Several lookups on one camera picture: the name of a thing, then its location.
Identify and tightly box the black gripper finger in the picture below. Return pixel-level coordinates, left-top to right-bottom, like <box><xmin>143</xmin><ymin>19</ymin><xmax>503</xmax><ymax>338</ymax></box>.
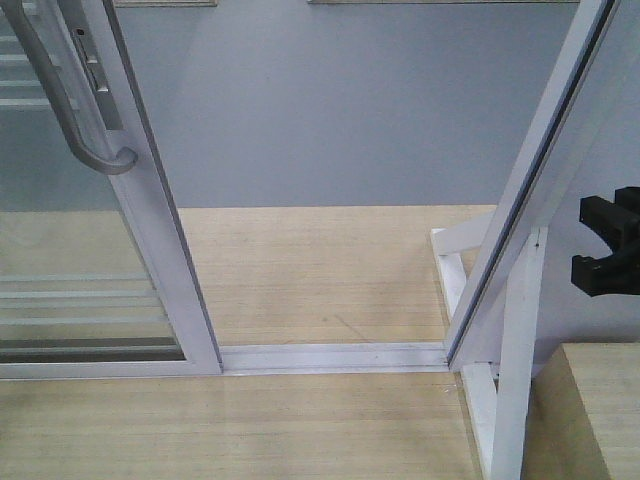
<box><xmin>571</xmin><ymin>244</ymin><xmax>639</xmax><ymax>296</ymax></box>
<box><xmin>579</xmin><ymin>186</ymin><xmax>639</xmax><ymax>245</ymax></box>

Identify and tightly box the white sliding glass door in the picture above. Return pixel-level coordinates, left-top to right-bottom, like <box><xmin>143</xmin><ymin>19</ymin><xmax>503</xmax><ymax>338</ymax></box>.
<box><xmin>1</xmin><ymin>1</ymin><xmax>223</xmax><ymax>380</ymax></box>

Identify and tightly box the grey metal door handle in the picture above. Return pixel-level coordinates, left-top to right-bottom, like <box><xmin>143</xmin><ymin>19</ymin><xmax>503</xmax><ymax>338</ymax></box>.
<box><xmin>1</xmin><ymin>0</ymin><xmax>137</xmax><ymax>175</ymax></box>

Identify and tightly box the silver door lock plate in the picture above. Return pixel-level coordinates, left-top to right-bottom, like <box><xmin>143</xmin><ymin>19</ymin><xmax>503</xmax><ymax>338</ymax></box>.
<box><xmin>70</xmin><ymin>27</ymin><xmax>123</xmax><ymax>131</ymax></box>

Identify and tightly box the light wooden box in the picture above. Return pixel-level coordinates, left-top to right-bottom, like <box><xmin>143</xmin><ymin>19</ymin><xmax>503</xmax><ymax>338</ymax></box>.
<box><xmin>562</xmin><ymin>343</ymin><xmax>639</xmax><ymax>479</ymax></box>

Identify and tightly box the light wooden platform board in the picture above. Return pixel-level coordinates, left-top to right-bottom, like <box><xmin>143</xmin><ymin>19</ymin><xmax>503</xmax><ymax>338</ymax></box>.
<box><xmin>1</xmin><ymin>205</ymin><xmax>485</xmax><ymax>479</ymax></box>

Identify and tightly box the white door frame with braces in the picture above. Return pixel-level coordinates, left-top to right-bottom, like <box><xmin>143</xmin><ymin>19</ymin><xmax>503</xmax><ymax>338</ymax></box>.
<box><xmin>223</xmin><ymin>1</ymin><xmax>624</xmax><ymax>479</ymax></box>

